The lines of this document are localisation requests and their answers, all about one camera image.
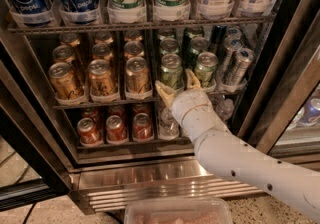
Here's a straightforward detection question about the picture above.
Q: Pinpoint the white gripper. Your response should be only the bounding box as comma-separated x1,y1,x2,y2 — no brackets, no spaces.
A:
155,69,229,143

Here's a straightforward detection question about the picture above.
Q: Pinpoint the front left orange can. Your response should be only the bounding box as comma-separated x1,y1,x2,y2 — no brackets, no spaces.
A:
77,118,102,147

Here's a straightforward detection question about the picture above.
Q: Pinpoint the stainless steel fridge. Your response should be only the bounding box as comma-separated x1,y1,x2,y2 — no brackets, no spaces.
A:
0,0,320,214

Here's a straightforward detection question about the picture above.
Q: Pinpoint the front silver slim can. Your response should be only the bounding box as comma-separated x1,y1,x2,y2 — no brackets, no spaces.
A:
224,48,255,85

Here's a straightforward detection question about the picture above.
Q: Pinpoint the second row left green can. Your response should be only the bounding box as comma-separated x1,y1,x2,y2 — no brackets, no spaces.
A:
159,38,179,55

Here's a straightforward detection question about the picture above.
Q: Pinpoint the front left gold can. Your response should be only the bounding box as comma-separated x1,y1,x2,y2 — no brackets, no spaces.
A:
48,62,84,100

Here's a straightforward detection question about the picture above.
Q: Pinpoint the second row gold can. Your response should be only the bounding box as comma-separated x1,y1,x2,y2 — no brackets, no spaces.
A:
92,43,113,65
124,41,144,60
51,44,84,79

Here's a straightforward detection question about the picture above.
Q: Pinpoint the open glass fridge door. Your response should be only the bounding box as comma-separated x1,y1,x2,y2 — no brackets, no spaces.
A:
0,46,70,211

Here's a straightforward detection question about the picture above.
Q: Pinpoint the blue can behind glass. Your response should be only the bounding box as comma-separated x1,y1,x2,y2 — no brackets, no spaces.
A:
299,97,320,126

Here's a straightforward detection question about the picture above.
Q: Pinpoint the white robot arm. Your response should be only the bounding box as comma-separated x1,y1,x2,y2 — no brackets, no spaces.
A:
155,71,320,223

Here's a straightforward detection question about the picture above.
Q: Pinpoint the front middle orange can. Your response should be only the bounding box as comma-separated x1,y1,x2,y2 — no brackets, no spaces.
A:
106,115,127,142

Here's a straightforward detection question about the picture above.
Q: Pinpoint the front middle gold can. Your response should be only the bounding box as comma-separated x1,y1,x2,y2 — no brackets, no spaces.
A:
88,59,117,96

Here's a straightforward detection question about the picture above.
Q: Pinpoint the left water bottle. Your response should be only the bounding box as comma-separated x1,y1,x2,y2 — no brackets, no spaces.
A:
159,107,179,140

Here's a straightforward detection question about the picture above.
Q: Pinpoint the silver slim can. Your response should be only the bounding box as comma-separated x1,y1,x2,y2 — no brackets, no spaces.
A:
224,48,255,85
218,37,243,78

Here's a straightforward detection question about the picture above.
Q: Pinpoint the clear plastic food container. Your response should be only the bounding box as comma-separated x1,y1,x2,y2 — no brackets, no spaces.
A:
124,198,233,224

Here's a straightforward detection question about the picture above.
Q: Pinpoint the right water bottle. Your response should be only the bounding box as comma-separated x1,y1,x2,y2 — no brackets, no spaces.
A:
216,99,234,122

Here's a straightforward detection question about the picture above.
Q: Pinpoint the second row right green can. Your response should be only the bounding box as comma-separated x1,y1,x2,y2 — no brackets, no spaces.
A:
186,37,209,69

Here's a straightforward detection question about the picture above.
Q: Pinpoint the front right gold can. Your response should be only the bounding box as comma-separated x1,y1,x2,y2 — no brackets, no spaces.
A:
125,57,150,94

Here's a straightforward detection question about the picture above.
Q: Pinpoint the second row left gold can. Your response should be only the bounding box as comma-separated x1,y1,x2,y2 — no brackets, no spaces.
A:
51,44,84,79

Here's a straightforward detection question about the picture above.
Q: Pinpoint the second row green can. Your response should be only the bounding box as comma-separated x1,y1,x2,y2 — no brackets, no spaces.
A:
186,37,209,69
159,38,179,55

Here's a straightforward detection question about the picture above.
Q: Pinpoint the water bottle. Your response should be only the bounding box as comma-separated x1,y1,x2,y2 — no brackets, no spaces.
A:
216,99,234,122
159,107,179,140

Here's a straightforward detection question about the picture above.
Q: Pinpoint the front right orange can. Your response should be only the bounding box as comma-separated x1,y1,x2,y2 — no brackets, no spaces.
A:
133,113,153,139

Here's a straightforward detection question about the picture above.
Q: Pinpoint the second row right gold can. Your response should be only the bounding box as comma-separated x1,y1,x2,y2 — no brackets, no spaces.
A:
124,41,144,60

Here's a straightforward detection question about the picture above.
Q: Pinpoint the orange can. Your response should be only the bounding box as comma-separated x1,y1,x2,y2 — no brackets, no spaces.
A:
106,115,127,142
77,118,102,147
133,113,153,139

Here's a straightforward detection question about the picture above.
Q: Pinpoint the second row middle gold can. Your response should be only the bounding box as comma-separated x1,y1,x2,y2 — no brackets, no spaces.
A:
92,43,113,65

